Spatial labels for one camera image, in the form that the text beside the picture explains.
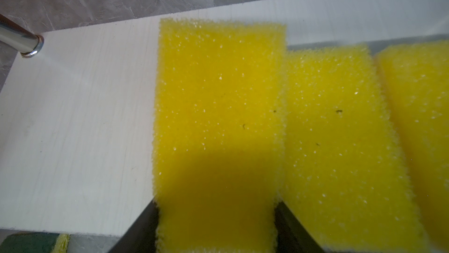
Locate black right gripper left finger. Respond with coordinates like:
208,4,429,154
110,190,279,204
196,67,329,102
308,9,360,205
109,200,159,253

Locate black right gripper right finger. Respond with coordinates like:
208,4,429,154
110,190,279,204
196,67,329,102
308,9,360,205
275,202,325,253

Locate yellow sponge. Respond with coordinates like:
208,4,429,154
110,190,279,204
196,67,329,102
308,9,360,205
375,40,449,253
152,19,286,253
283,45,430,253

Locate white two-tier shelf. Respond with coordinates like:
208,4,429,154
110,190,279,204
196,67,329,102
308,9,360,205
1,0,449,236

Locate green scouring sponge right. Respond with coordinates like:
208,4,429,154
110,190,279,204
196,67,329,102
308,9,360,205
1,233,70,253

